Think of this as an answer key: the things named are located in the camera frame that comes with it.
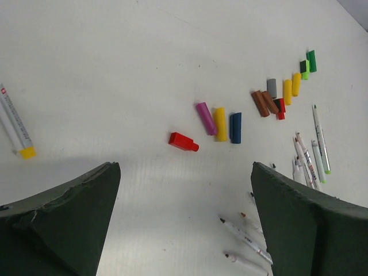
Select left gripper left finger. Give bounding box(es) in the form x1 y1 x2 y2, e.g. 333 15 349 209
1 162 121 275

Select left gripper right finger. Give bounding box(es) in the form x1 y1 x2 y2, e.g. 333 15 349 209
251 162 367 275

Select purple cap marker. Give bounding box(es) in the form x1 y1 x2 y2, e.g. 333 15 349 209
219 217 273 265

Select yellow pen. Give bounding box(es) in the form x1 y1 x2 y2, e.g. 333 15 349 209
296 132 320 190

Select light green pen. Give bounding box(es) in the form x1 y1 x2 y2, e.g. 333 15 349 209
311 140 327 183

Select dark green pen body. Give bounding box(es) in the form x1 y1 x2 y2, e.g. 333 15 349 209
313 105 331 174

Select orange cap marker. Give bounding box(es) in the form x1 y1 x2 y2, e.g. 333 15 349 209
1 83 37 159

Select brown pen cap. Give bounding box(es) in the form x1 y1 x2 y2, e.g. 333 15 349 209
262 91 279 114

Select red square pen cap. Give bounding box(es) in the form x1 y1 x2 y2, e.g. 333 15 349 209
274 98 286 120

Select blue pen cap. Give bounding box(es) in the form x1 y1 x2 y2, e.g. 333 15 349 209
229 112 242 144

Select dark red pen cap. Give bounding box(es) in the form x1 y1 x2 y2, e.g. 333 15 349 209
251 90 270 117

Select purple pen cap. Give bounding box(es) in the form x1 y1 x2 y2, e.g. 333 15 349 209
195 102 218 136

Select orange pen cap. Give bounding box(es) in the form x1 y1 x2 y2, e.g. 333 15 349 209
283 79 292 105

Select yellow pen cap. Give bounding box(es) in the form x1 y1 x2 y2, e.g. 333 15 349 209
292 72 301 97

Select grey pen cap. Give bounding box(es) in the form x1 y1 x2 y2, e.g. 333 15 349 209
267 78 277 99

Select light green pen cap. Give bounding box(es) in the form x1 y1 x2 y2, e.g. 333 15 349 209
300 59 310 80

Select dark green pen cap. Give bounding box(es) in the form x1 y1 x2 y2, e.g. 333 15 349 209
306 50 317 72

